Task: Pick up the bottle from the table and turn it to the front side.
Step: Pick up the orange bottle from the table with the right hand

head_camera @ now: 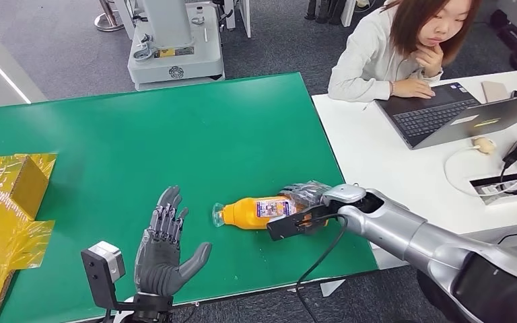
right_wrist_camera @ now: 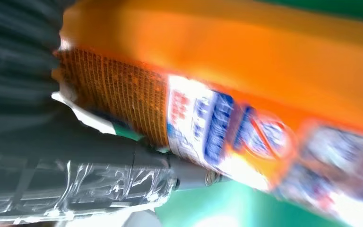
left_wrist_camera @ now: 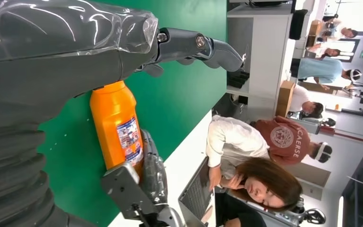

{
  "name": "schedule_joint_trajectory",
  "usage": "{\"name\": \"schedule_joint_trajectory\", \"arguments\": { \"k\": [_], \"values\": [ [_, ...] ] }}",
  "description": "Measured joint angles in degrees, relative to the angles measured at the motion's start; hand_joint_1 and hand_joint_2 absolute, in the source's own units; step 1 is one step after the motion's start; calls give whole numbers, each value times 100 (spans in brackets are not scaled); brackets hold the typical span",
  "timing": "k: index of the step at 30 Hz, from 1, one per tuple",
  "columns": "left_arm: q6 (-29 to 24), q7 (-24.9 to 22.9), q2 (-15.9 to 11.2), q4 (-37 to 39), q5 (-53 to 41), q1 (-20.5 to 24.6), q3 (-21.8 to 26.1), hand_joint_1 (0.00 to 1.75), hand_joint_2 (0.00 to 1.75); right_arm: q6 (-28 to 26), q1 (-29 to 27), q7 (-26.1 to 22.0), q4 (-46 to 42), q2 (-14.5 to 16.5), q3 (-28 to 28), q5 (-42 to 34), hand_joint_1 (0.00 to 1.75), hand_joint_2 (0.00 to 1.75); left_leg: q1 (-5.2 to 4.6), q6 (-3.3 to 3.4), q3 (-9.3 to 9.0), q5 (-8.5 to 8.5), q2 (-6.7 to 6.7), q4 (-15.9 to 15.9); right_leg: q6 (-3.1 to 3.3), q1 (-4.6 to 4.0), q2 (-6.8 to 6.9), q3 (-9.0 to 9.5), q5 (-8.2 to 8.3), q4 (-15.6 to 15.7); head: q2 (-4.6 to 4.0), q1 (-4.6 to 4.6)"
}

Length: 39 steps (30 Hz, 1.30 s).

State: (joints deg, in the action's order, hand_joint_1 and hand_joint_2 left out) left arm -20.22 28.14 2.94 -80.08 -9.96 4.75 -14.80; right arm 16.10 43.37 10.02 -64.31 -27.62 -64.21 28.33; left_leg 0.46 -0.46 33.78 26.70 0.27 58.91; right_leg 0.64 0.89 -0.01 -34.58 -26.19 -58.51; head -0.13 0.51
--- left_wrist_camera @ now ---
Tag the grey laptop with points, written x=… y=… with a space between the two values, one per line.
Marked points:
x=194 y=194

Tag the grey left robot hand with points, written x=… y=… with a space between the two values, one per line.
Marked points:
x=59 y=47

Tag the cardboard box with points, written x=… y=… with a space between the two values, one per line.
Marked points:
x=285 y=98

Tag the orange plastic bottle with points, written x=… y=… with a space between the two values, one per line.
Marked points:
x=112 y=125

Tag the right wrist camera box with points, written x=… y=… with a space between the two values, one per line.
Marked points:
x=125 y=188

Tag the white cabinet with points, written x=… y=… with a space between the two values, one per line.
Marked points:
x=263 y=47

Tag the person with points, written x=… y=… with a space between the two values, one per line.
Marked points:
x=288 y=141
x=300 y=98
x=241 y=147
x=319 y=69

